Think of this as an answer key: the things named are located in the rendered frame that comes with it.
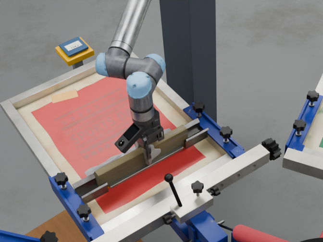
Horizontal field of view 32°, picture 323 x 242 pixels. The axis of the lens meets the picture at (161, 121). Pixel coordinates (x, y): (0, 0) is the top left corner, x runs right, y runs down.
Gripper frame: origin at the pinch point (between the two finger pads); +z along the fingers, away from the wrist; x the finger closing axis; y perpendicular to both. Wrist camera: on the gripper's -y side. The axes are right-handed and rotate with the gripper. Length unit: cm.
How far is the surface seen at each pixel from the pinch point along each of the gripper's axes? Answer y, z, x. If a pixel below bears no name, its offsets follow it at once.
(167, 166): 7.0, 5.4, -3.6
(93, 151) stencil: -10.6, 5.4, 18.3
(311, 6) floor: 220, 101, 133
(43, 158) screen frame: -27.7, 1.9, 23.4
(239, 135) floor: 95, 101, 62
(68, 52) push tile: 8, 4, 75
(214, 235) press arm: -0.5, -3.2, -40.8
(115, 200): -15.4, 5.4, -5.7
